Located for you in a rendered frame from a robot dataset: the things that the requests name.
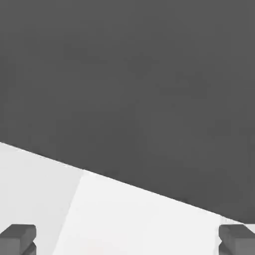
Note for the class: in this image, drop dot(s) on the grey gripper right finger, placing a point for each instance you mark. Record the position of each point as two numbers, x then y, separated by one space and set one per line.
238 241

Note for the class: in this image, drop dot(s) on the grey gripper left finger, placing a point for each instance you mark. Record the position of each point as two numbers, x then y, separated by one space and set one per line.
15 240

